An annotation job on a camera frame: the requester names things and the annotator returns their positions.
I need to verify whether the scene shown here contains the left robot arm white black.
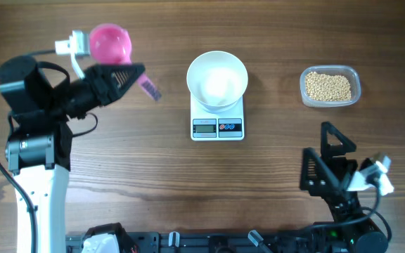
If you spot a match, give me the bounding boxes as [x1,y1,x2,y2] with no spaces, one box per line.
[0,56,145,252]

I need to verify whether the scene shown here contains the pink plastic measuring scoop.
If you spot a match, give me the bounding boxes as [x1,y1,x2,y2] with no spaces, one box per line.
[89,24,161,101]

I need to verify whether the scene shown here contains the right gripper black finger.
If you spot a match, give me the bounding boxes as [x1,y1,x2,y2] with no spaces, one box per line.
[300,148,332,195]
[321,122,356,160]

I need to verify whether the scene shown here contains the white digital kitchen scale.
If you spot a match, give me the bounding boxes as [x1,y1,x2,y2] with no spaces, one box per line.
[190,96,245,141]

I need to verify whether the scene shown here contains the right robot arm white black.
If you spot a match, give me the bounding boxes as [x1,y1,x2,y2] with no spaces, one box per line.
[297,122,394,252]

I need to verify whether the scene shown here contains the clear container of soybeans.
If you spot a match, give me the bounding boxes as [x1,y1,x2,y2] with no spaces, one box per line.
[300,65,361,108]

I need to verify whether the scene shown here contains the white round bowl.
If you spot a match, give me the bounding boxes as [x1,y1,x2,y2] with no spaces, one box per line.
[186,51,249,111]

